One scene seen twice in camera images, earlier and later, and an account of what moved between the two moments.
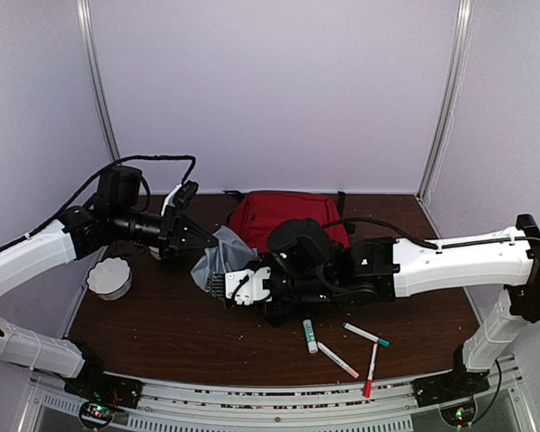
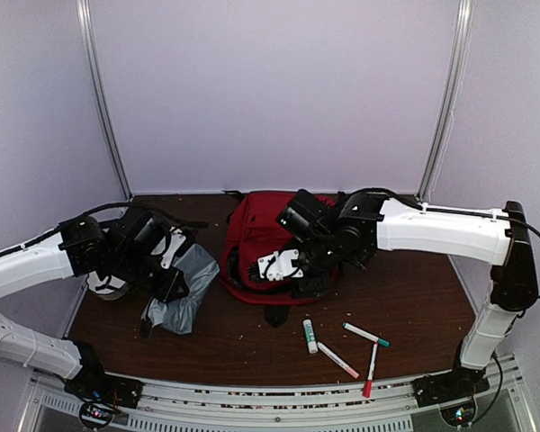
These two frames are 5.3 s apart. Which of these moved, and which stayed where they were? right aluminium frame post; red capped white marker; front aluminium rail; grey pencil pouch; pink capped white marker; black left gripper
Moved: grey pencil pouch; black left gripper
Stayed: right aluminium frame post; red capped white marker; front aluminium rail; pink capped white marker
